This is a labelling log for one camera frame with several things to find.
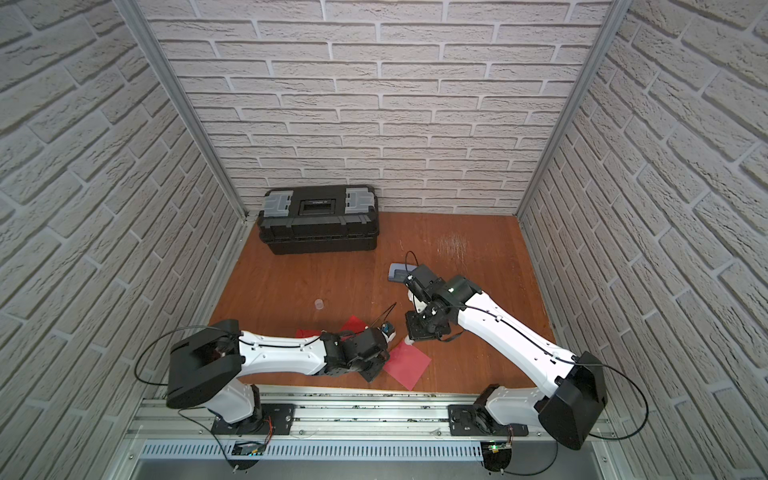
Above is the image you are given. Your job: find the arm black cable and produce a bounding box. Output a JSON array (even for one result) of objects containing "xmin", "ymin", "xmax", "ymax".
[
  {"xmin": 133, "ymin": 301, "xmax": 398, "ymax": 387},
  {"xmin": 403, "ymin": 250, "xmax": 650, "ymax": 477}
]

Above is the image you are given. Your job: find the black plastic toolbox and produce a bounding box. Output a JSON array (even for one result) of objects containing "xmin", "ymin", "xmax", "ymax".
[{"xmin": 256, "ymin": 185, "xmax": 380, "ymax": 255}]

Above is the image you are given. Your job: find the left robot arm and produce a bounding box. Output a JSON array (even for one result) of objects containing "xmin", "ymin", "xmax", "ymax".
[{"xmin": 166, "ymin": 319, "xmax": 395, "ymax": 425}]

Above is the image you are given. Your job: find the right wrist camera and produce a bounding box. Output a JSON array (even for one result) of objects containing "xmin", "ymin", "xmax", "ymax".
[{"xmin": 408, "ymin": 292, "xmax": 426, "ymax": 314}]

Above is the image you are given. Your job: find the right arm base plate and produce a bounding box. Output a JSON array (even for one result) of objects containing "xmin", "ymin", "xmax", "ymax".
[{"xmin": 447, "ymin": 405, "xmax": 529, "ymax": 437}]

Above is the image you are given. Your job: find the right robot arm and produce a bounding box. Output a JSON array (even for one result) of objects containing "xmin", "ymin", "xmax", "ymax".
[{"xmin": 403, "ymin": 265, "xmax": 608, "ymax": 450}]

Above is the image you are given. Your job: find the grey hole punch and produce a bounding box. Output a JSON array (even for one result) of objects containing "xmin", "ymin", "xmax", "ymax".
[{"xmin": 387, "ymin": 263, "xmax": 416, "ymax": 284}]

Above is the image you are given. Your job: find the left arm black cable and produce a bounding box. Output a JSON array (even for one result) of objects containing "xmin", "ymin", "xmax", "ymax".
[{"xmin": 133, "ymin": 301, "xmax": 398, "ymax": 387}]

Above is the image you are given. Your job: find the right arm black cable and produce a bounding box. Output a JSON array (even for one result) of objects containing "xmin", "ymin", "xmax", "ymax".
[{"xmin": 403, "ymin": 250, "xmax": 650, "ymax": 477}]

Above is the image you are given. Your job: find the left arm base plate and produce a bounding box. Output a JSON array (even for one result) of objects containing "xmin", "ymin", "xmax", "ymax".
[{"xmin": 212, "ymin": 403, "xmax": 296, "ymax": 436}]

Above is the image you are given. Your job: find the aluminium rail frame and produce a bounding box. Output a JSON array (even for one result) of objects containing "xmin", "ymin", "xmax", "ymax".
[{"xmin": 116, "ymin": 383, "xmax": 619, "ymax": 463}]

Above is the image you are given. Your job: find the dark red envelope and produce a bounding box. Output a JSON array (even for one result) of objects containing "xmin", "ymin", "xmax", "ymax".
[{"xmin": 384, "ymin": 341, "xmax": 432, "ymax": 391}]

